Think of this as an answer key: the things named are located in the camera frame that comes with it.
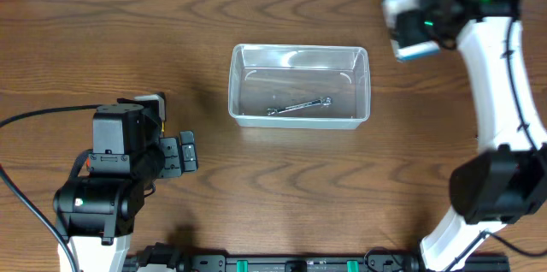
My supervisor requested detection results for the white and teal box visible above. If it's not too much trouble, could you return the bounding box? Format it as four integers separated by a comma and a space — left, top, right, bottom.
381, 0, 440, 62

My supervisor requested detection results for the silver combination wrench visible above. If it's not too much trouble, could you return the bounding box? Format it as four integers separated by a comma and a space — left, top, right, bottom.
267, 97, 332, 116

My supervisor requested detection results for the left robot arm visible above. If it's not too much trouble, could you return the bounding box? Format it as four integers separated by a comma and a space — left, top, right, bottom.
53, 92, 198, 271

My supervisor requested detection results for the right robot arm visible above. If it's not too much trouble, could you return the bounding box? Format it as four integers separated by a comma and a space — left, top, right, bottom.
381, 0, 546, 271

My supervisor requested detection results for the clear plastic container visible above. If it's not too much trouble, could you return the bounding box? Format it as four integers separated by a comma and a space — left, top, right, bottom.
228, 44, 371, 130

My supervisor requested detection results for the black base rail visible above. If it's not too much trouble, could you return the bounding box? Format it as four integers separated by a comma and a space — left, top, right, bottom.
123, 241, 512, 272

